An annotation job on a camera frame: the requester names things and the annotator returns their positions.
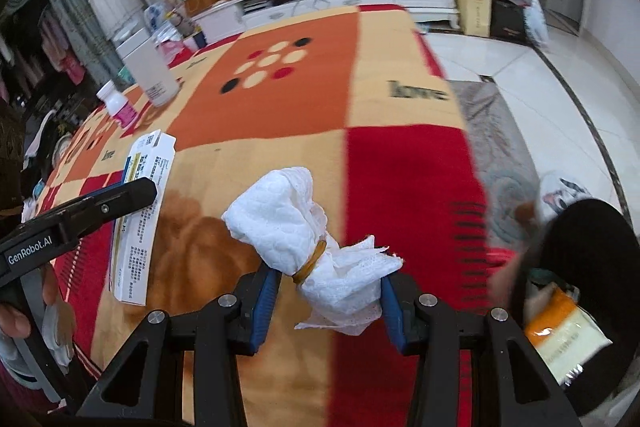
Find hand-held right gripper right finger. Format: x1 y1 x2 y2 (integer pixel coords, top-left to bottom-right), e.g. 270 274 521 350
380 274 583 427

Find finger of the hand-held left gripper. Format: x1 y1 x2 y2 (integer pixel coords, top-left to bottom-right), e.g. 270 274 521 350
59 178 160 240

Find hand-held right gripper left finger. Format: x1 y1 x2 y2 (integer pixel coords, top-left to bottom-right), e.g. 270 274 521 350
77 268 283 427

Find white and blue medicine box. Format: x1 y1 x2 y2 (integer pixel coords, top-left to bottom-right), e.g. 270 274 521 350
109 129 177 307

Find yellow rubber band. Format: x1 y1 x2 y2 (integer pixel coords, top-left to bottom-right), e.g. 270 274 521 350
291 241 328 285

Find white tissue bundle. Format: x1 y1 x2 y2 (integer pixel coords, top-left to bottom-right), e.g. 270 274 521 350
221 166 405 337

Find yellow striped snack bag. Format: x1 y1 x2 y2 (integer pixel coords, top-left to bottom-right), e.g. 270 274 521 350
522 284 613 389

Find black trash bin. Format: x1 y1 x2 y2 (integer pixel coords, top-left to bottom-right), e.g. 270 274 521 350
520 199 640 418

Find person's left hand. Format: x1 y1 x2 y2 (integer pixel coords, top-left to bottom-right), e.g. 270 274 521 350
0 264 66 340

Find white bottle with pink label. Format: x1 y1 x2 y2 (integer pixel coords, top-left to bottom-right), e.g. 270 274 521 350
96 82 138 128

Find tall white bottle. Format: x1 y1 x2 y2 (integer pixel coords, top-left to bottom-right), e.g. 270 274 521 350
116 38 181 108

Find pink hanging clothes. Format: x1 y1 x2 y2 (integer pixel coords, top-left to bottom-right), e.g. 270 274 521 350
42 14 83 82

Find white printed plastic bag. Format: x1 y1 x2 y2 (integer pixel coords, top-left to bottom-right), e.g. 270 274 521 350
145 4 168 32

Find grey patterned rug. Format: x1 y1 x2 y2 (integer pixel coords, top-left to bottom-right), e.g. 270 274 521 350
445 79 551 253

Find grey green curtain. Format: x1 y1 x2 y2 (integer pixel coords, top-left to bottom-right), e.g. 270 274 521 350
42 0 108 78

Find white patterned slipper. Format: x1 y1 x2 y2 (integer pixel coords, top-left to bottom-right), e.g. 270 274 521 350
539 172 593 214

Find cream cardboard box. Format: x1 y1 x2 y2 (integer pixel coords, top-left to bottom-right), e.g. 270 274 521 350
457 0 493 38

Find black paper bag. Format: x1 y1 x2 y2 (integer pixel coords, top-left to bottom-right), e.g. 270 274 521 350
490 0 531 45

